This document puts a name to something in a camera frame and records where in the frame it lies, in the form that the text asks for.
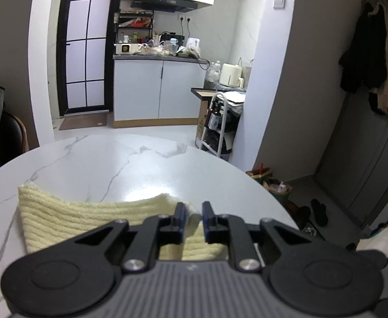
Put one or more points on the pale yellow knitted towel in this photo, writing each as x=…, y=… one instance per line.
x=47, y=220

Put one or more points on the white wall switch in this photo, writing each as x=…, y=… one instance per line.
x=279, y=4

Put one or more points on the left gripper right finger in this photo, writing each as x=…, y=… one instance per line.
x=233, y=232

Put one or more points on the black framed glass door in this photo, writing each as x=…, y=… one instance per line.
x=85, y=48

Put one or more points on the dark glass bottle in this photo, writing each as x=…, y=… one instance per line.
x=215, y=115

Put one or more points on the black spice shelf rack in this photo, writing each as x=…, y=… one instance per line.
x=136, y=25

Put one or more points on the brown door mat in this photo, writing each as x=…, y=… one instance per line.
x=83, y=121

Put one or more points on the black shoes on floor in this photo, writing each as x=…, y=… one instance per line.
x=309, y=218

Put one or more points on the black range hood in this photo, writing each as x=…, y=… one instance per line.
x=171, y=6

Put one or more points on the white sock foot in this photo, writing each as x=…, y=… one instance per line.
x=378, y=241

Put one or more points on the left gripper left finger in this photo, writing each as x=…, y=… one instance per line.
x=145, y=240

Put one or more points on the white lower kitchen cabinet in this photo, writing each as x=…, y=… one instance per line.
x=154, y=90

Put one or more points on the white rolling cart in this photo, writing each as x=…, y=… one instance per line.
x=219, y=142

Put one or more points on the white countertop appliance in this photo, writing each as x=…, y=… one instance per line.
x=127, y=48

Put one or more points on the wooden chair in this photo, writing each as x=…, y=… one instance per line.
x=13, y=135

